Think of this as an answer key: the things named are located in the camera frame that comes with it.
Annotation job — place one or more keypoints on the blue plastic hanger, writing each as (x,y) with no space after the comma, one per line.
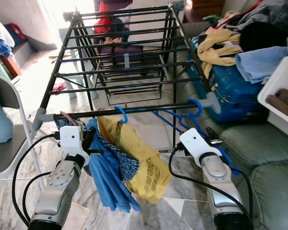
(126,115)
(202,107)

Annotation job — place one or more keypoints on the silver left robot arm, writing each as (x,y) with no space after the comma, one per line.
(62,179)

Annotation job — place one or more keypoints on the pink hanger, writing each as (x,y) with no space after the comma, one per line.
(67,116)

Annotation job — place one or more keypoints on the blue hard suitcase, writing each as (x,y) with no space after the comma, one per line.
(235,93)

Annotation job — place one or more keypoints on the grey green sofa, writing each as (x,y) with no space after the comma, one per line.
(269,163)

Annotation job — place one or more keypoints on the pink cloth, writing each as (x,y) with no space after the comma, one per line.
(58,87)

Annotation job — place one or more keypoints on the black metal drying rack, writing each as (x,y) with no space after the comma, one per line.
(144,109)

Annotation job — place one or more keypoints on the yellow printed shirt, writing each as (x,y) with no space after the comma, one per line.
(151,175)

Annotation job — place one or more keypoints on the brown folded item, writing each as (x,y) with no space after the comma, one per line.
(283,101)

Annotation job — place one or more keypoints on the light blue towel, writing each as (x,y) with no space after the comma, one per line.
(259,64)

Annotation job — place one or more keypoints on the white plastic basket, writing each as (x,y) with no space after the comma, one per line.
(278,76)

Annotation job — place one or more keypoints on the pale yellow garment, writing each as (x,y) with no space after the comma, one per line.
(216,48)

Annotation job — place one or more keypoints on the grey folding chair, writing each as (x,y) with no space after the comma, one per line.
(6,93)

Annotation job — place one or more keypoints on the dark purple bench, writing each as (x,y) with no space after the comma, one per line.
(125,50)

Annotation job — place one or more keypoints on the light blue plastic stool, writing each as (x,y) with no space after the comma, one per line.
(68,38)

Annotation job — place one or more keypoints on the brown wooden block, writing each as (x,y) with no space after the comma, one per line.
(11,67)

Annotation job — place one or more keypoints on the black bundled garment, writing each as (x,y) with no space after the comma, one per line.
(261,36)

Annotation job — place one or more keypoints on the red and black bag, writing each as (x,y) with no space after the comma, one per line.
(15,32)

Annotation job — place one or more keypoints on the mixed clothes pile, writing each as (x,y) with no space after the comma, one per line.
(266,12)

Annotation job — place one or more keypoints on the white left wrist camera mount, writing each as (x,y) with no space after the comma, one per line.
(71,139)

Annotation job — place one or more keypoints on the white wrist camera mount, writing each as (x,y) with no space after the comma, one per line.
(192,143)
(71,139)

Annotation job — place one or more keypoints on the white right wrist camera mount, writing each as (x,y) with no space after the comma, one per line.
(192,143)

